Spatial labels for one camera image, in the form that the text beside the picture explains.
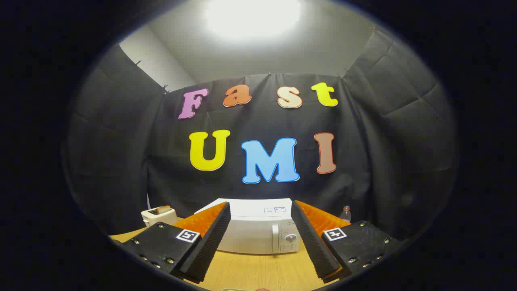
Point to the white microwave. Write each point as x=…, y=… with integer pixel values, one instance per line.
x=250, y=230

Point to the white toaster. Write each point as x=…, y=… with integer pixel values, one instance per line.
x=155, y=219

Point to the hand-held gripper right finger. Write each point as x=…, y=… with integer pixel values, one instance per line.
x=315, y=242

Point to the clear plastic water bottle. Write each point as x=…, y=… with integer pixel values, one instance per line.
x=345, y=214

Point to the toasted bread slice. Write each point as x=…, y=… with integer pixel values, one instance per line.
x=163, y=209

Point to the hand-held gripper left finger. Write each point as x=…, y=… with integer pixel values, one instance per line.
x=210, y=242

